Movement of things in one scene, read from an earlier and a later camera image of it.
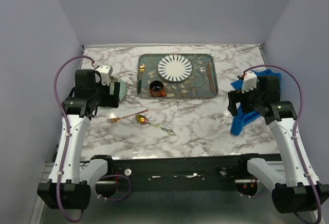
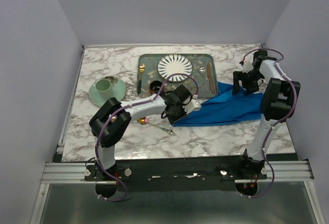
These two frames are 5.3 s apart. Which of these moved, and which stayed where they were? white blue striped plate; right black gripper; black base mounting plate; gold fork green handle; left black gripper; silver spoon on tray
Moved: left black gripper; right black gripper
Stayed: white blue striped plate; gold fork green handle; silver spoon on tray; black base mounting plate
